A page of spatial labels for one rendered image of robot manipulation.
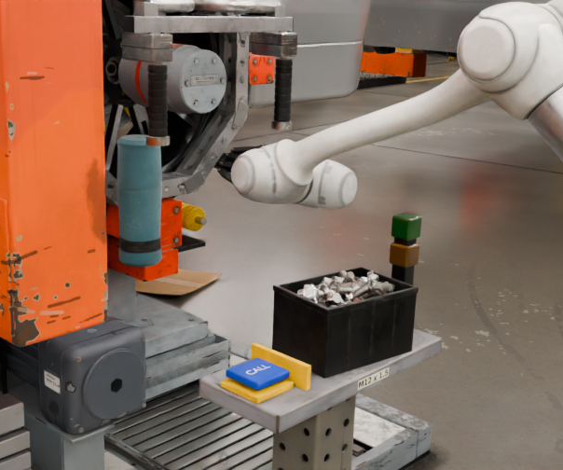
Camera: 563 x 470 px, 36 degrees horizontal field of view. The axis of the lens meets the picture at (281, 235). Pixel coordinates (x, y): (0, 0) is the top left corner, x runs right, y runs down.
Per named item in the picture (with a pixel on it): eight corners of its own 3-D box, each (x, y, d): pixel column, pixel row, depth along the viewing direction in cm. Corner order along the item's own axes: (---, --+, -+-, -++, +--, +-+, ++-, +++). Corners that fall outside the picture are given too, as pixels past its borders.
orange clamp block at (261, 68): (226, 82, 209) (252, 80, 215) (249, 85, 204) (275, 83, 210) (226, 52, 207) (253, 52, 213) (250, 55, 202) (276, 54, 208)
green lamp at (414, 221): (403, 232, 155) (404, 211, 154) (421, 237, 153) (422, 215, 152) (390, 237, 153) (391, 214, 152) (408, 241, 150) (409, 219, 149)
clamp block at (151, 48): (143, 58, 164) (142, 29, 162) (173, 62, 158) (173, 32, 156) (120, 59, 160) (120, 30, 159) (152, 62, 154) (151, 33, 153)
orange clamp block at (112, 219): (108, 193, 190) (102, 233, 191) (130, 200, 185) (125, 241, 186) (133, 194, 195) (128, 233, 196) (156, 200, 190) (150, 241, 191)
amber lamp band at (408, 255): (400, 259, 157) (402, 238, 156) (418, 264, 154) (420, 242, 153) (387, 263, 154) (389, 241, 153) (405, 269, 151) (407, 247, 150)
